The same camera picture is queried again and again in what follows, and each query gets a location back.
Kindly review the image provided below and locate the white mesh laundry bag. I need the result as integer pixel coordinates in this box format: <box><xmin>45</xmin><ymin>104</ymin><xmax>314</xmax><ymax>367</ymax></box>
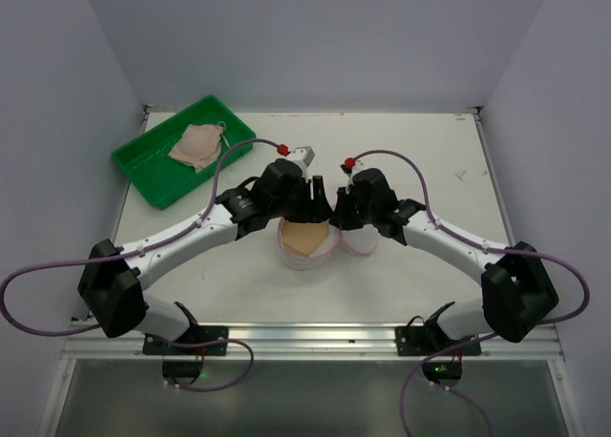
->
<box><xmin>276</xmin><ymin>218</ymin><xmax>379</xmax><ymax>271</ymax></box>

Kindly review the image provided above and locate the pink beige bra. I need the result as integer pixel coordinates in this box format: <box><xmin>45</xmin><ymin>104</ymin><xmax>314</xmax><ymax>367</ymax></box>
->
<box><xmin>168</xmin><ymin>121</ymin><xmax>228</xmax><ymax>173</ymax></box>

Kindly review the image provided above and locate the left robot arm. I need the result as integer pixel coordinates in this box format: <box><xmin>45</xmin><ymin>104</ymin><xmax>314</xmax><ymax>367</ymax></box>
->
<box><xmin>78</xmin><ymin>158</ymin><xmax>332</xmax><ymax>343</ymax></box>

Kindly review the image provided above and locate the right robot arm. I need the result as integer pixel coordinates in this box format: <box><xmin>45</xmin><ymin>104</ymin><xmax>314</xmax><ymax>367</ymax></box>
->
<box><xmin>330</xmin><ymin>160</ymin><xmax>559</xmax><ymax>351</ymax></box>

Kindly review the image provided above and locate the green plastic tray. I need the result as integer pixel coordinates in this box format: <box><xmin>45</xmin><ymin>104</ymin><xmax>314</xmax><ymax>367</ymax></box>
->
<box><xmin>113</xmin><ymin>95</ymin><xmax>256</xmax><ymax>210</ymax></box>

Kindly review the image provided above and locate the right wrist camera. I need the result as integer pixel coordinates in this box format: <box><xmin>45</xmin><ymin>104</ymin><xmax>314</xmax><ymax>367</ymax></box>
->
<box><xmin>340</xmin><ymin>164</ymin><xmax>358</xmax><ymax>192</ymax></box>

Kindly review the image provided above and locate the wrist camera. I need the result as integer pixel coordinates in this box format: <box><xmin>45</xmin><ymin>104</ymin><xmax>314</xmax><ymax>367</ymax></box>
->
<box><xmin>287</xmin><ymin>146</ymin><xmax>315</xmax><ymax>172</ymax></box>
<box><xmin>340</xmin><ymin>164</ymin><xmax>358</xmax><ymax>192</ymax></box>

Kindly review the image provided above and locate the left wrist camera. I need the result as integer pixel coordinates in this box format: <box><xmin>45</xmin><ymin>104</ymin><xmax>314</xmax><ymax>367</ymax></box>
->
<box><xmin>287</xmin><ymin>146</ymin><xmax>315</xmax><ymax>172</ymax></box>

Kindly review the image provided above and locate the aluminium mounting rail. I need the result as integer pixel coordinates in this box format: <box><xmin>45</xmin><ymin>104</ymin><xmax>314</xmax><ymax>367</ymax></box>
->
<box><xmin>61</xmin><ymin>323</ymin><xmax>563</xmax><ymax>362</ymax></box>

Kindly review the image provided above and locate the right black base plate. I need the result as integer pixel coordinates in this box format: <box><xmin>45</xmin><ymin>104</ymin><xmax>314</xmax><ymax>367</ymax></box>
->
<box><xmin>394</xmin><ymin>316</ymin><xmax>482</xmax><ymax>388</ymax></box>

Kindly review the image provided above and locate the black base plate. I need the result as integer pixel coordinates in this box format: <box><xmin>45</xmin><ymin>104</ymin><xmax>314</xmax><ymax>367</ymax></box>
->
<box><xmin>394</xmin><ymin>316</ymin><xmax>482</xmax><ymax>388</ymax></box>
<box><xmin>142</xmin><ymin>325</ymin><xmax>229</xmax><ymax>385</ymax></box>

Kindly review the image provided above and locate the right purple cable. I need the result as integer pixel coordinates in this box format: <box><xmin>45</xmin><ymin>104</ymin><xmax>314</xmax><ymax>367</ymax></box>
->
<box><xmin>343</xmin><ymin>149</ymin><xmax>591</xmax><ymax>437</ymax></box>

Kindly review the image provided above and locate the purple cable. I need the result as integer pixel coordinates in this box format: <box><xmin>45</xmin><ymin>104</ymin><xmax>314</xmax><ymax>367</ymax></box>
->
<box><xmin>343</xmin><ymin>149</ymin><xmax>591</xmax><ymax>437</ymax></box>
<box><xmin>0</xmin><ymin>138</ymin><xmax>292</xmax><ymax>393</ymax></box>

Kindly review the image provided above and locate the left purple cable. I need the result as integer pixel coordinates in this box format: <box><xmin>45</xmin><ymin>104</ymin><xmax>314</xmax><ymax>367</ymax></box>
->
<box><xmin>0</xmin><ymin>138</ymin><xmax>292</xmax><ymax>393</ymax></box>

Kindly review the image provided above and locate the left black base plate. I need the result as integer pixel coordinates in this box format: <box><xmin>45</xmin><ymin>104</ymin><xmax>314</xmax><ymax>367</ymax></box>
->
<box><xmin>142</xmin><ymin>325</ymin><xmax>229</xmax><ymax>385</ymax></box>

